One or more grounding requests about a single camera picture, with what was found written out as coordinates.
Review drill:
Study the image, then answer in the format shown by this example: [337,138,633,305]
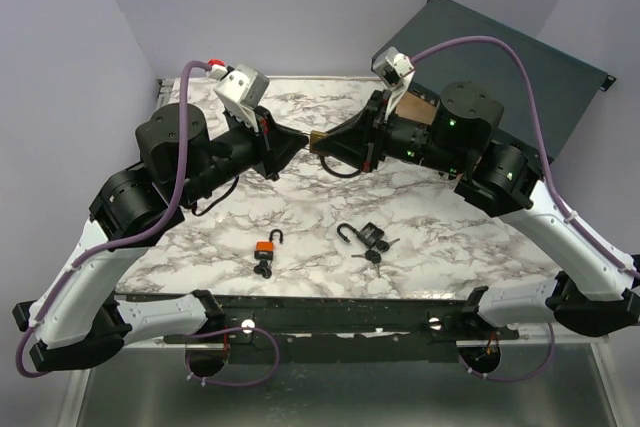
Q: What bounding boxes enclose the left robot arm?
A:
[13,103,308,378]

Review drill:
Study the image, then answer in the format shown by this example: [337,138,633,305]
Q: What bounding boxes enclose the brass padlock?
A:
[308,130,328,155]

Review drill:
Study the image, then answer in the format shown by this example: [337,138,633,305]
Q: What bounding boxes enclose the orange padlock with keys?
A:
[253,229,283,279]

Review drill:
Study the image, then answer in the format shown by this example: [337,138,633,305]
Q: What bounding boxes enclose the black coiled cable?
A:
[319,151,362,179]

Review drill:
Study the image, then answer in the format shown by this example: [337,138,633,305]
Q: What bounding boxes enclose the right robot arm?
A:
[311,81,639,339]

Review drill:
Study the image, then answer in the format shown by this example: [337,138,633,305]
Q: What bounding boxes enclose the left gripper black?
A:
[186,104,315,207]

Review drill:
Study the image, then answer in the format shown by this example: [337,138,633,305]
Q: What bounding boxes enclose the black mounting rail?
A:
[124,291,521,364]

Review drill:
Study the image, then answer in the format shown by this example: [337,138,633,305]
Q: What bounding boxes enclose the wooden board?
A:
[395,92,436,125]

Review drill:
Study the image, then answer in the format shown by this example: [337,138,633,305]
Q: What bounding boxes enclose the black padlock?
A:
[336,222,385,249]

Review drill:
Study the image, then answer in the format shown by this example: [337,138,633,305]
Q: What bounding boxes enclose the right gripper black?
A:
[312,90,455,175]

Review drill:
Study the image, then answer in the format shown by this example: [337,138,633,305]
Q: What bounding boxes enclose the dark teal network switch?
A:
[383,0,616,160]

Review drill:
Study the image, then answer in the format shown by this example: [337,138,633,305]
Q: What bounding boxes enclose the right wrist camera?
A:
[371,47,415,118]

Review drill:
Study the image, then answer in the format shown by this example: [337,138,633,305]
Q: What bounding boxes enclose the black padlock key bunch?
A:
[352,238,399,278]

